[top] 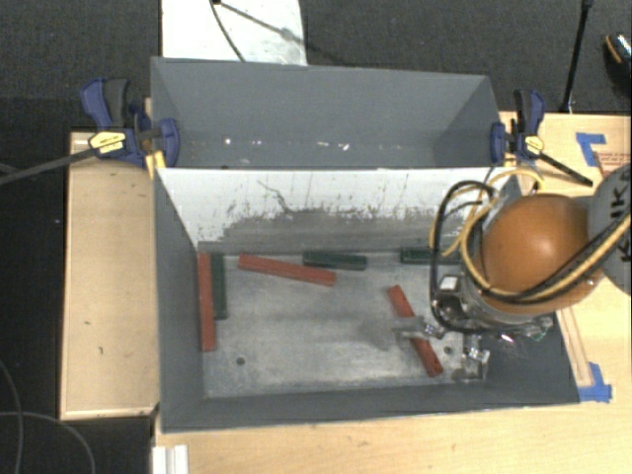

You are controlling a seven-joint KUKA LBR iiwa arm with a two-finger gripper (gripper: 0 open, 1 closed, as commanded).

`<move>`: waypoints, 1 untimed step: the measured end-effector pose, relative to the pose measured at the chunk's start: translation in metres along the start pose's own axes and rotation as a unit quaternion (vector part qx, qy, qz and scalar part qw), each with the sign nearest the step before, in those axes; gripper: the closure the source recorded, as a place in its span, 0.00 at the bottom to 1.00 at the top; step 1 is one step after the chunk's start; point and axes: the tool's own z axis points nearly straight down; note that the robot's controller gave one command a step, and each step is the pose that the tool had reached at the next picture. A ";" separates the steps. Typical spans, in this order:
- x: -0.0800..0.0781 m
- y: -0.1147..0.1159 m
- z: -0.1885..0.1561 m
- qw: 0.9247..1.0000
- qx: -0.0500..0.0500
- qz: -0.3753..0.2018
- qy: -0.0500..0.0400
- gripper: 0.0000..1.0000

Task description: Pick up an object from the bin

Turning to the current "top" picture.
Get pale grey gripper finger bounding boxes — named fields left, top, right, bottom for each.
left=452, top=337, right=491, bottom=382
left=392, top=315, right=444, bottom=341

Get red-brown flat block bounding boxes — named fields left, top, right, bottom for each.
left=197, top=251, right=218, bottom=354
left=385, top=283, right=445, bottom=379
left=237, top=253, right=339, bottom=288

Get grey metal bin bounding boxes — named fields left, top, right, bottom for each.
left=147, top=55, right=582, bottom=434

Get pale wood flat board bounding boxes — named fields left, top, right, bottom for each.
left=58, top=126, right=598, bottom=422

